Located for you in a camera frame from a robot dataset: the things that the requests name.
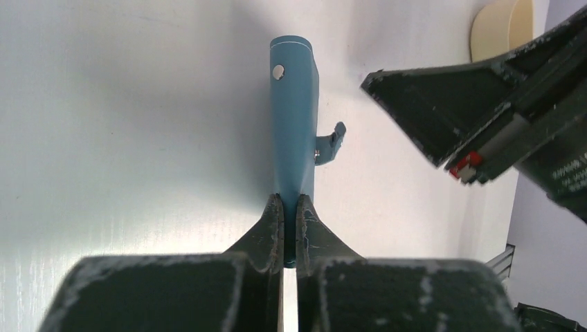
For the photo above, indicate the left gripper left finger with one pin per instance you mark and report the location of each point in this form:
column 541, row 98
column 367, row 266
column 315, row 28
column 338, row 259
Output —
column 239, row 289

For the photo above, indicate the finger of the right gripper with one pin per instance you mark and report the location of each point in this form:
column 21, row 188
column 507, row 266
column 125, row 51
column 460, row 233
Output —
column 469, row 115

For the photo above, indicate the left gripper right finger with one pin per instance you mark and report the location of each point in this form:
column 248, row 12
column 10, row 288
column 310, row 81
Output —
column 339, row 290

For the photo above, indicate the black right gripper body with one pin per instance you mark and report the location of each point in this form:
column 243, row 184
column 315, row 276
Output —
column 541, row 130

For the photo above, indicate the blue leather card holder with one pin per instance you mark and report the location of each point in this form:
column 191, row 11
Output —
column 297, row 148

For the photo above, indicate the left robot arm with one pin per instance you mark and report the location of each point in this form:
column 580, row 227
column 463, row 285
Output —
column 548, row 318

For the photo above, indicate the beige oval tray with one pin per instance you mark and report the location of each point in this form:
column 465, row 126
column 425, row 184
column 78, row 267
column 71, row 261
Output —
column 501, row 26

